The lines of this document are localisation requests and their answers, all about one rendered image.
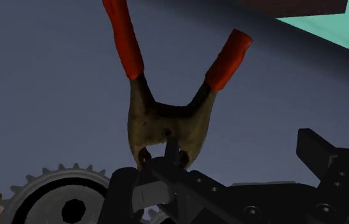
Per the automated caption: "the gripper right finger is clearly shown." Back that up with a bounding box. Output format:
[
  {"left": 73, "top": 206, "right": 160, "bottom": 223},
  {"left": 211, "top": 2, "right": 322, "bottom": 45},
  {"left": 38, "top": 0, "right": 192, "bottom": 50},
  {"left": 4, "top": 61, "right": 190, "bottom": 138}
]
[{"left": 296, "top": 127, "right": 349, "bottom": 224}]

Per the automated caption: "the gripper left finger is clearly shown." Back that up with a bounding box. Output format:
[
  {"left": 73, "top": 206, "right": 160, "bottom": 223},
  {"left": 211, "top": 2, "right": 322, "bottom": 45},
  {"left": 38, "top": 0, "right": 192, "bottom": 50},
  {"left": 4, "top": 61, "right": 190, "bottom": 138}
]
[{"left": 98, "top": 136, "right": 265, "bottom": 224}]

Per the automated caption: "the large grey gear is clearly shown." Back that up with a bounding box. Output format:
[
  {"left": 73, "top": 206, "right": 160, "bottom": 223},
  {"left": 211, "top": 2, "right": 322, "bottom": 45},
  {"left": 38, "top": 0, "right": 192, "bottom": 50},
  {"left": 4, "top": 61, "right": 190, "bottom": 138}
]
[{"left": 0, "top": 162, "right": 111, "bottom": 224}]

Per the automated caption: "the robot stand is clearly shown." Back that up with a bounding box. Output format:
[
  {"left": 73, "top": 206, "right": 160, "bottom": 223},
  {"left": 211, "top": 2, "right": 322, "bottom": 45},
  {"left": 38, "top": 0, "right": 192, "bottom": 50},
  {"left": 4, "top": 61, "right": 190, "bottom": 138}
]
[{"left": 236, "top": 0, "right": 348, "bottom": 18}]

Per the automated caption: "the red-handled metal spring clamp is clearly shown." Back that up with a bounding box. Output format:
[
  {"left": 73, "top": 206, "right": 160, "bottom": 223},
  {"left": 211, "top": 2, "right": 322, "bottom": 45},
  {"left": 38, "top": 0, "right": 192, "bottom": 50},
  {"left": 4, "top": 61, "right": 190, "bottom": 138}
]
[{"left": 102, "top": 0, "right": 254, "bottom": 171}]

